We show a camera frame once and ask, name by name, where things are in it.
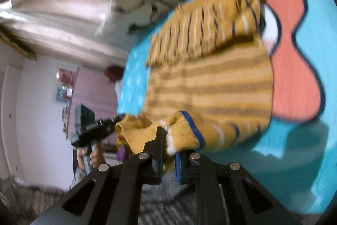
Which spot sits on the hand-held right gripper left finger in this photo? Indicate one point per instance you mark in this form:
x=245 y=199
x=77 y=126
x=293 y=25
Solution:
x=159 y=167

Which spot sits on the teal cartoon printed blanket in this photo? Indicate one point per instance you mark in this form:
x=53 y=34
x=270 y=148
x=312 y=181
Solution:
x=295 y=135

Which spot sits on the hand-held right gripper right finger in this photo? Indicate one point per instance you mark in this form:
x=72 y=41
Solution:
x=180 y=168

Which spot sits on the wall poster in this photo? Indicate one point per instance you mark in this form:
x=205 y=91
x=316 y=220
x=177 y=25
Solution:
x=65 y=88

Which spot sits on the person's left hand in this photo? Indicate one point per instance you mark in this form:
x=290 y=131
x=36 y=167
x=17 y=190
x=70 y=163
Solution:
x=96 y=158

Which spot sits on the white curtain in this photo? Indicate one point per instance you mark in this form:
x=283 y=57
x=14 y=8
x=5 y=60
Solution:
x=73 y=4

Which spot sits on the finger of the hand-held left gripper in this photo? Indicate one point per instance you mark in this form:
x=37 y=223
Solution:
x=117 y=118

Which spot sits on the purple object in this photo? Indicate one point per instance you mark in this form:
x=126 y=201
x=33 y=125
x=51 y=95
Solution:
x=120 y=155

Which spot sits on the yellow striped knit sweater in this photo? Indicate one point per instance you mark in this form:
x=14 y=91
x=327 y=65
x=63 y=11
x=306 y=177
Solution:
x=210 y=93

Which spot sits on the person's left forearm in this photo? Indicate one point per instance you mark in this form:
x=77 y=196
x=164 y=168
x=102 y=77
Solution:
x=79 y=179

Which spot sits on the dark red round object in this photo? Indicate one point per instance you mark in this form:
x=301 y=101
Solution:
x=114 y=73

